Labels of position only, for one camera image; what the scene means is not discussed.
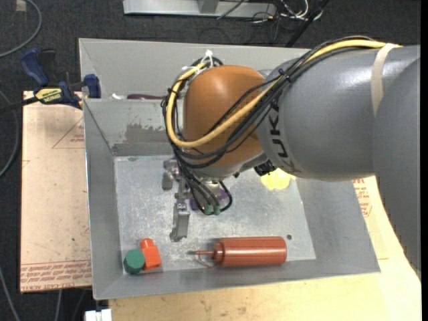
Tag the yellow soft object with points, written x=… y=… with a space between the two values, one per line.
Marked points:
x=277 y=181

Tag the red-brown squeeze bottle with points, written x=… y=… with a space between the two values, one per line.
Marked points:
x=254 y=251

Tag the orange bottle-shaped block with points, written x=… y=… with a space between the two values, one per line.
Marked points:
x=152 y=256

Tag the white small object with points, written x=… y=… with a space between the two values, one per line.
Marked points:
x=117 y=96

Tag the dark purple long object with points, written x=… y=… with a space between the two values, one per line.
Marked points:
x=145 y=96

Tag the grey metal bin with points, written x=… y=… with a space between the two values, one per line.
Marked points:
x=261 y=219

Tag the green hexagonal block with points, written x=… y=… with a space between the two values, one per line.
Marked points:
x=133 y=262

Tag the purple small object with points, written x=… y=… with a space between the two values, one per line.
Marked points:
x=193 y=204

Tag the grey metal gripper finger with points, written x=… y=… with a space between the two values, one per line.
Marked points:
x=168 y=179
x=180 y=224

